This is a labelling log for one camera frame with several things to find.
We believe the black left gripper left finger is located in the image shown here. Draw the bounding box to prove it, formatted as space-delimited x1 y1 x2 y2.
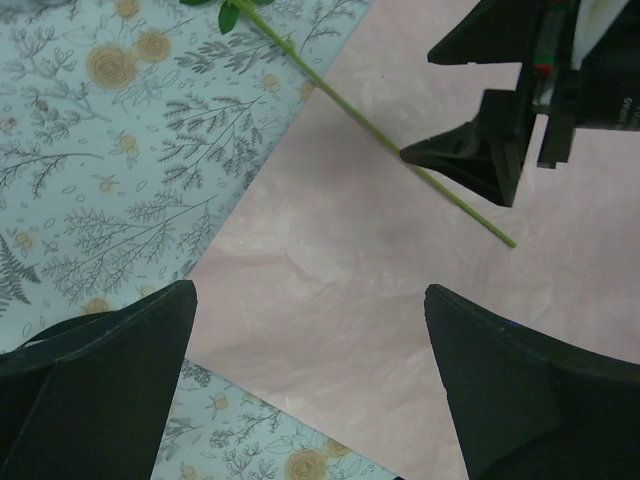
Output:
1 280 198 479

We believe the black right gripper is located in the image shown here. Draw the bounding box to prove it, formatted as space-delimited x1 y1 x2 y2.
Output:
400 0 639 208

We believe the pink wrapping paper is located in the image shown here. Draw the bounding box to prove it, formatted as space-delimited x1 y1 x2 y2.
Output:
184 0 640 480

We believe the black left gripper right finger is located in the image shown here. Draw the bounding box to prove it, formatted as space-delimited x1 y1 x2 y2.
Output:
424 284 639 479

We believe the cream bud stem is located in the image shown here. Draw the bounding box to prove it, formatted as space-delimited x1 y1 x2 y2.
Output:
175 1 516 249

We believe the floral patterned table mat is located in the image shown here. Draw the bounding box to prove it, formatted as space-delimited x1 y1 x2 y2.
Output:
1 1 390 479

